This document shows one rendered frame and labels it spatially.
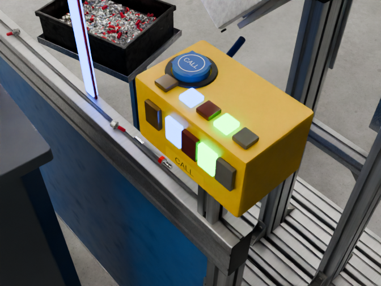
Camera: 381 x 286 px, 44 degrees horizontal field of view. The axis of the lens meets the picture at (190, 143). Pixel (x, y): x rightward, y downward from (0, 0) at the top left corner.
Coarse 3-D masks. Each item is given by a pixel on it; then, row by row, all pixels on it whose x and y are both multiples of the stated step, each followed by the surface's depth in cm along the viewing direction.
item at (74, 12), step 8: (72, 0) 64; (72, 8) 66; (72, 16) 67; (80, 24) 67; (80, 32) 68; (80, 40) 69; (80, 48) 71; (80, 56) 72; (88, 72) 73; (88, 80) 74; (88, 88) 76
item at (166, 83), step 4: (164, 76) 48; (168, 76) 48; (156, 80) 47; (160, 80) 47; (164, 80) 47; (168, 80) 47; (172, 80) 47; (176, 80) 48; (156, 84) 47; (160, 84) 47; (164, 84) 47; (168, 84) 47; (172, 84) 47; (176, 84) 47; (160, 88) 47; (164, 88) 47; (168, 88) 47; (172, 88) 47
